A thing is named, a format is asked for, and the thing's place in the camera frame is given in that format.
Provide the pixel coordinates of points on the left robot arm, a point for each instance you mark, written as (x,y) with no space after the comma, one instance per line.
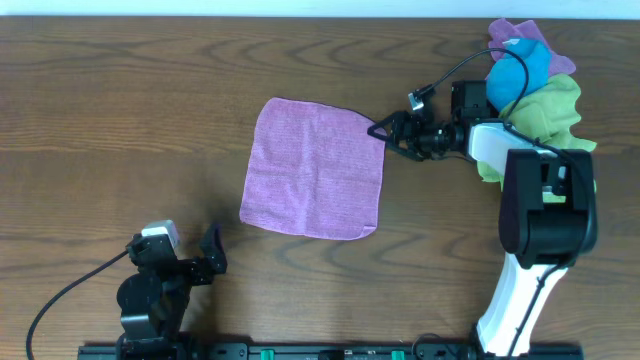
(153,301)

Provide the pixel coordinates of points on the green microfiber cloth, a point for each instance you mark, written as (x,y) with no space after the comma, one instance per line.
(547,113)

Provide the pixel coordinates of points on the blue microfiber cloth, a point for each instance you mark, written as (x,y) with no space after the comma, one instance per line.
(515,72)

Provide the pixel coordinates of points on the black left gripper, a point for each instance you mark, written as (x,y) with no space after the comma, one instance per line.
(201,268)

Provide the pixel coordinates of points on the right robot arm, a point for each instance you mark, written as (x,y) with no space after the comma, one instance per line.
(546,218)

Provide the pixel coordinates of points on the purple cloth under pile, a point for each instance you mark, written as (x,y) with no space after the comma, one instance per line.
(502,30)

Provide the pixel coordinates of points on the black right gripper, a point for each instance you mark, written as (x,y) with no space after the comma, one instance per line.
(405,134)

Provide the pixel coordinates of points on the purple microfiber cloth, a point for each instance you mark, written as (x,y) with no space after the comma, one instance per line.
(313,171)

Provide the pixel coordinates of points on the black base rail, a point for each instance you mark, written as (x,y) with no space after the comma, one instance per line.
(242,351)

